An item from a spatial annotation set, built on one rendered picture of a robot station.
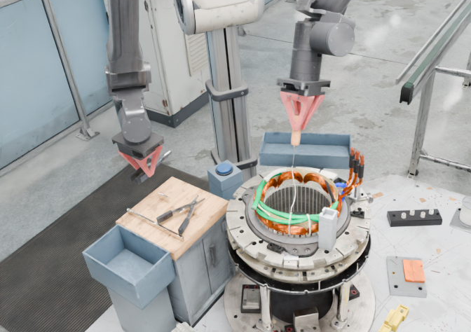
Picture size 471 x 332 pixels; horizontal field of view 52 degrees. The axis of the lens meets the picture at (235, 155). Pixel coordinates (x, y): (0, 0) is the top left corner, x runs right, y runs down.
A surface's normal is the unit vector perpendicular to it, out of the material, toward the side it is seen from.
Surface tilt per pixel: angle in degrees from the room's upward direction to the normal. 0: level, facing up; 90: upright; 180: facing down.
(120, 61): 117
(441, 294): 0
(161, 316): 90
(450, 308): 0
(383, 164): 0
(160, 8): 90
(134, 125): 91
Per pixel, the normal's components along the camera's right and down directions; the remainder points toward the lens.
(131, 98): 0.06, -0.77
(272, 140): -0.18, 0.59
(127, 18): 0.27, 0.86
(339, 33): 0.44, 0.27
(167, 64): 0.83, 0.28
